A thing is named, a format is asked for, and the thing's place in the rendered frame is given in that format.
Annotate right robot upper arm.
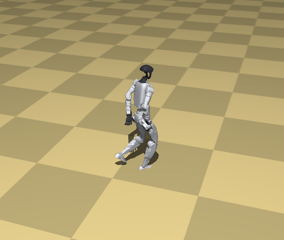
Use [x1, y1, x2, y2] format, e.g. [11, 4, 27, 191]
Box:
[142, 85, 154, 110]

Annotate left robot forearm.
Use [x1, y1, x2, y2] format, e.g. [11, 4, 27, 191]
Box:
[125, 99, 131, 114]

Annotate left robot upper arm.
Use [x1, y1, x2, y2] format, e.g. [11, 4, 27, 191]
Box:
[125, 79, 138, 100]

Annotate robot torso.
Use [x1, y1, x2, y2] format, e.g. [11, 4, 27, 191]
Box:
[134, 80, 151, 125]

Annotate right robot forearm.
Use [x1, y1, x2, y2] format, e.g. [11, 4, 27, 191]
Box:
[143, 105, 151, 123]

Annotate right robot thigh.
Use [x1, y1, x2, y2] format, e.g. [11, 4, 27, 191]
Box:
[141, 119, 158, 147]

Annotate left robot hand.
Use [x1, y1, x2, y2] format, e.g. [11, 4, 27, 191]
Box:
[124, 111, 134, 125]

